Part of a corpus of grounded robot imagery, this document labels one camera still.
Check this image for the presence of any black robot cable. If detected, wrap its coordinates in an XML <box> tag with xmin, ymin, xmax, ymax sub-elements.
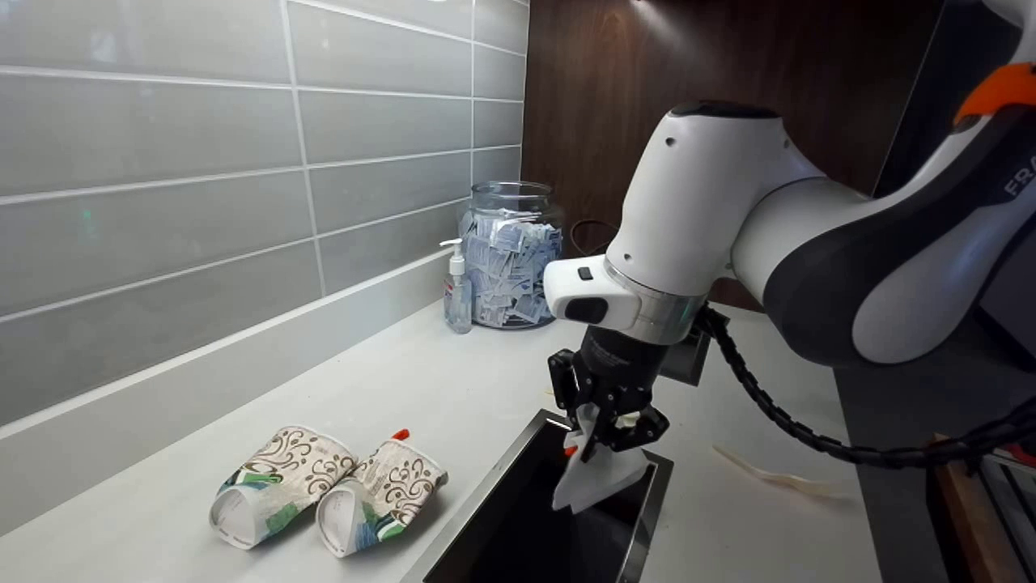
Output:
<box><xmin>701</xmin><ymin>305</ymin><xmax>1036</xmax><ymax>473</ymax></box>

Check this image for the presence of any glass jar of packets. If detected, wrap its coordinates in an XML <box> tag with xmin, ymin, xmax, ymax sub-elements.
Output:
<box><xmin>461</xmin><ymin>177</ymin><xmax>566</xmax><ymax>332</ymax></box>

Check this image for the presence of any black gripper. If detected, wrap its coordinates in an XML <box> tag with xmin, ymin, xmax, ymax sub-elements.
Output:
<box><xmin>548</xmin><ymin>325</ymin><xmax>673</xmax><ymax>454</ymax></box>

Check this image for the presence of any steel-framed table hole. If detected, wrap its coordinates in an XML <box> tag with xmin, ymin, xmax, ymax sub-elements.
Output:
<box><xmin>403</xmin><ymin>404</ymin><xmax>678</xmax><ymax>583</ymax></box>

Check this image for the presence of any small clear pump bottle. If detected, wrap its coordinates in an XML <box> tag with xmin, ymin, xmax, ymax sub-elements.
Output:
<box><xmin>436</xmin><ymin>238</ymin><xmax>478</xmax><ymax>338</ymax></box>

